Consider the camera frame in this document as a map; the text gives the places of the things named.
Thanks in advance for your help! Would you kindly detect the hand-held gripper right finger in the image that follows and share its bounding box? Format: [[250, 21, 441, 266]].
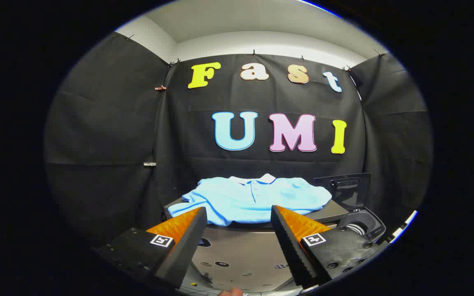
[[271, 205, 388, 289]]

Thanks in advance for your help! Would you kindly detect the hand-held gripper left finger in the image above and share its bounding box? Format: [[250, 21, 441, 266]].
[[92, 207, 208, 289]]

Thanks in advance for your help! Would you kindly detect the light blue polo shirt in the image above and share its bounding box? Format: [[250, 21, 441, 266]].
[[168, 173, 333, 227]]

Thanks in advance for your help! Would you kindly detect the dark washing machine lid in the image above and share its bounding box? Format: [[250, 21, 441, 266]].
[[314, 173, 372, 211]]

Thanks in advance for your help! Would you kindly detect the grey washing machine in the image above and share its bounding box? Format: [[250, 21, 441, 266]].
[[338, 208, 387, 243]]

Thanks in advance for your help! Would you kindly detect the white printed panel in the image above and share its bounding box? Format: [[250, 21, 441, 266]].
[[389, 210, 418, 243]]

